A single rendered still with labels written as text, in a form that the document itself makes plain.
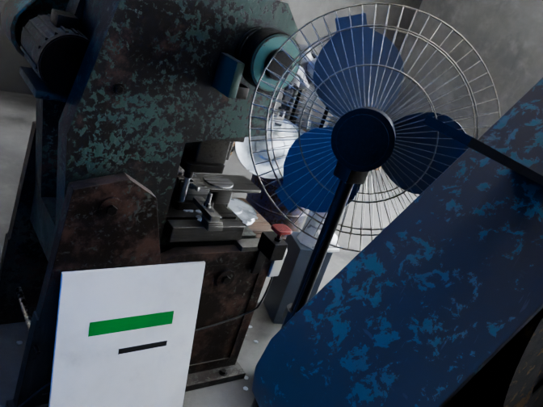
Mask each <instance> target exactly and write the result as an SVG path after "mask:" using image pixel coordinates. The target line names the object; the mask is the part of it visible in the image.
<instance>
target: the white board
mask: <svg viewBox="0 0 543 407"><path fill-rule="evenodd" d="M204 268H205V261H203V262H180V263H169V264H158V265H148V266H128V267H117V268H107V269H96V270H85V271H66V272H61V285H60V293H59V302H58V310H57V327H56V335H55V344H54V352H53V369H52V377H51V386H50V394H49V403H48V407H183V398H184V393H185V388H186V383H187V374H188V368H189V363H190V358H191V352H192V343H193V338H194V333H195V327H196V318H197V313H198V308H199V302H200V293H201V288H202V282H203V277H204Z"/></svg>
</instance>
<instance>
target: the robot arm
mask: <svg viewBox="0 0 543 407"><path fill-rule="evenodd" d="M308 47H309V46H308V45H305V44H299V48H300V49H301V50H302V51H304V50H305V49H306V48H308ZM306 56H307V57H308V58H309V59H308V58H307V57H306ZM306 56H305V58H303V59H302V60H301V63H300V64H301V65H302V66H303V67H304V68H305V69H306V70H307V71H308V72H309V73H311V74H312V75H314V65H313V64H312V62H313V63H314V64H315V62H316V60H317V58H313V57H312V55H311V52H310V53H308V54H307V55H306ZM305 59H306V60H307V61H308V62H309V63H310V65H311V66H312V67H313V69H312V68H311V66H310V65H309V64H308V62H307V61H306V60H305ZM311 61H312V62H311ZM300 68H301V69H302V70H303V71H304V72H305V73H306V74H307V76H308V77H309V78H310V79H311V80H312V81H314V80H313V77H312V76H311V75H310V74H309V73H308V72H307V71H306V70H305V69H304V68H302V67H301V66H300ZM297 75H298V76H300V77H301V78H303V79H304V80H305V81H307V82H308V83H309V84H313V82H312V81H311V80H310V79H309V78H308V77H307V76H306V75H305V74H304V73H303V72H302V71H301V70H300V69H299V70H298V72H297ZM297 75H296V78H297V79H298V80H299V81H301V82H302V83H303V84H304V85H306V86H307V87H308V88H309V84H308V83H307V82H305V81H304V80H302V79H301V78H299V77H298V76H297ZM297 79H295V78H294V79H293V80H292V83H293V84H295V85H296V86H294V85H293V84H292V83H290V84H289V85H290V86H286V87H285V88H284V90H286V91H287V92H286V91H284V94H283V98H282V100H284V101H283V102H282V103H281V107H279V109H281V110H284V111H281V110H279V112H278V115H277V117H276V118H277V119H284V115H285V114H286V113H285V112H286V107H287V105H288V103H287V102H289V101H290V99H291V98H290V97H289V96H291V97H292V94H290V93H293V92H295V91H296V90H301V89H303V90H305V89H307V88H306V87H305V86H304V85H303V84H301V83H300V82H299V81H298V80H297ZM291 86H292V87H291ZM297 86H299V87H300V88H301V89H300V88H298V87H297ZM293 88H295V89H296V90H294V89H293ZM288 92H290V93H288ZM286 94H287V95H286ZM288 95H289V96H288ZM285 101H287V102H285ZM283 103H285V104H287V105H284V104H283ZM280 112H283V113H285V114H282V113H280ZM276 121H280V122H275V124H278V125H282V123H281V122H283V120H276ZM314 218H315V219H316V220H318V221H320V222H321V221H322V218H321V217H320V216H318V215H316V214H315V215H314ZM310 219H311V218H310V217H309V216H307V218H306V220H305V224H304V226H303V228H302V230H304V228H305V227H306V225H307V224H308V223H309V224H308V225H307V227H306V228H305V230H304V231H305V232H307V233H308V234H310V235H312V236H314V234H315V233H316V231H317V229H318V226H319V225H320V224H319V223H318V222H317V221H315V220H313V219H312V220H310ZM309 221H310V222H309ZM322 226H323V224H321V225H320V227H319V229H318V231H317V233H316V235H315V236H314V237H316V238H318V236H319V233H320V232H321V229H322ZM297 239H298V240H299V242H300V243H301V244H303V245H305V246H307V247H309V248H311V249H314V247H315V244H316V242H317V240H316V239H314V238H312V237H310V236H309V235H307V234H305V233H303V232H302V231H301V232H300V233H299V234H298V236H297ZM337 240H338V237H337V235H336V234H334V236H333V238H332V241H331V244H332V245H336V243H337ZM328 251H329V252H339V248H336V247H334V246H331V245H330V246H329V249H328Z"/></svg>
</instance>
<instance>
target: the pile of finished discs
mask: <svg viewBox="0 0 543 407"><path fill-rule="evenodd" d="M238 205H239V206H242V208H238ZM229 208H230V209H231V210H232V211H233V212H234V213H235V214H236V215H237V216H238V217H239V218H240V219H241V220H242V221H246V222H247V223H248V224H246V225H250V224H253V223H254V222H255V218H254V216H256V214H257V213H256V211H255V210H254V209H253V208H252V207H251V206H250V205H249V204H248V203H245V202H244V201H241V200H240V199H236V198H235V199H232V198H231V199H230V202H229ZM249 210H252V211H253V212H248V211H249ZM247 220H252V222H248V221H247Z"/></svg>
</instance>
